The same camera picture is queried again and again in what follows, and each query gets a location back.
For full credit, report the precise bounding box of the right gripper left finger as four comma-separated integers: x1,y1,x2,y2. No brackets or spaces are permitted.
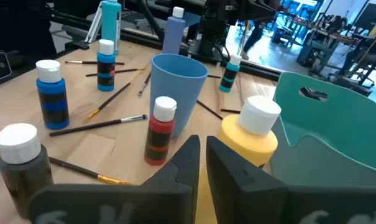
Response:
28,134,201,224

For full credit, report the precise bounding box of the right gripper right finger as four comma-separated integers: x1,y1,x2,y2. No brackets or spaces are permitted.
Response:
205,135,376,224

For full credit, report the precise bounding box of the large yellow paint bottle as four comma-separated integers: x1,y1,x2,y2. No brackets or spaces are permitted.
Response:
195,95,282,224

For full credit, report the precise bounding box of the small red paint bottle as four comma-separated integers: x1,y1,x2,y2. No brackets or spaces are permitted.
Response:
144,96,178,167

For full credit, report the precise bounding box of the black paintbrush silver ferrule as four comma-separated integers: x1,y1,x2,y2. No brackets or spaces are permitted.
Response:
137,71,152,96
48,114,149,138

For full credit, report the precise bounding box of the blue plastic cup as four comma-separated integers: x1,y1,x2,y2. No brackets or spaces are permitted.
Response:
149,53,209,138

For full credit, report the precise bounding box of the small turquoise paint bottle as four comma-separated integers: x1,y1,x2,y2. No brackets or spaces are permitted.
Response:
219,54,243,93

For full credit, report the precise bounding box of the small black paint bottle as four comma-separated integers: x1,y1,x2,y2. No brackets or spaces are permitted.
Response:
0,123,54,219

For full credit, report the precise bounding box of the black paintbrush pale tip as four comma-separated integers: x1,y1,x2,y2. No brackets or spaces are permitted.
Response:
64,60,126,66

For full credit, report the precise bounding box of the small light blue paint bottle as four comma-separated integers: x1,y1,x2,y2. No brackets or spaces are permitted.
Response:
96,39,116,92

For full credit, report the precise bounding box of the small cobalt blue paint bottle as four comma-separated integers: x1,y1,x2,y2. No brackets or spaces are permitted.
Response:
35,59,70,131

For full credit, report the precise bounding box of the large lavender paint bottle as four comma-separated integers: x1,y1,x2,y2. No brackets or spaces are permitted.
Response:
162,6,186,55

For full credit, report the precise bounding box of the large turquoise paint bottle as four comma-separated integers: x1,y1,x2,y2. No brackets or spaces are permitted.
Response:
101,0,122,56

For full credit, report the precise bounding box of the teal plastic bin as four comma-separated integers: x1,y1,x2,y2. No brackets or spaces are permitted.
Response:
269,72,376,189

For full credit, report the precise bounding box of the person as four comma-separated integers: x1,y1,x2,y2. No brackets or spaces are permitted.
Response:
241,0,282,60

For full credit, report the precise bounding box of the cluttered background workbench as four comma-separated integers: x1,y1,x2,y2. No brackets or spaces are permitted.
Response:
295,12,376,96

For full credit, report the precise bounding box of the silver metal strut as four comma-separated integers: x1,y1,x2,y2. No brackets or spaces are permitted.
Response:
84,2,103,44

